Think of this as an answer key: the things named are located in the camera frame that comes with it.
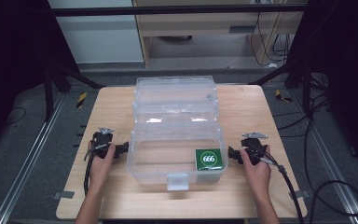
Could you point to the dark curtain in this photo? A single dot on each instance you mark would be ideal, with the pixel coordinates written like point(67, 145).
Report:
point(348, 62)
point(9, 62)

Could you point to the grey tape piece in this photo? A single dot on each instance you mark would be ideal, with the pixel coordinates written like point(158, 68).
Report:
point(64, 194)
point(300, 194)

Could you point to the person's left hand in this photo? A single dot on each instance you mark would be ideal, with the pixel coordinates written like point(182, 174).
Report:
point(101, 169)

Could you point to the white cabinet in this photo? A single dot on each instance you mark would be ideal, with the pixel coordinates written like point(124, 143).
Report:
point(99, 34)

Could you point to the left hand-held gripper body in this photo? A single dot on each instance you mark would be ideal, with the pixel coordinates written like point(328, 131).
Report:
point(101, 141)

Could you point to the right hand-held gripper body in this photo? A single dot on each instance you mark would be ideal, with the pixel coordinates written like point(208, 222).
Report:
point(254, 148)

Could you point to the light wooden desk with drawer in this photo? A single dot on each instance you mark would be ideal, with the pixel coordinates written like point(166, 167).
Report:
point(199, 26)

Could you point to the black metal stand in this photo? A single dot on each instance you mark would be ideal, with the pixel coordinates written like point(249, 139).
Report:
point(48, 93)
point(306, 87)

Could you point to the person's right hand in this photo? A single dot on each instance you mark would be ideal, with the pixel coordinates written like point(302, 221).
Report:
point(258, 175)

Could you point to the black horizontal frame bar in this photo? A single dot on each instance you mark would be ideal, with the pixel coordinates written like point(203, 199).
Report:
point(167, 10)

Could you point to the aluminium floor rail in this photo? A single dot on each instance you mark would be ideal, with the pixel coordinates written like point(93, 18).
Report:
point(28, 158)
point(332, 161)

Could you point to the clear plastic tiered storage box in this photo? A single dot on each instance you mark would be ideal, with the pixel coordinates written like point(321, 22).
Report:
point(174, 93)

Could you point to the green square packet white circle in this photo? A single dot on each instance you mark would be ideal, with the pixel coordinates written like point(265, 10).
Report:
point(209, 159)

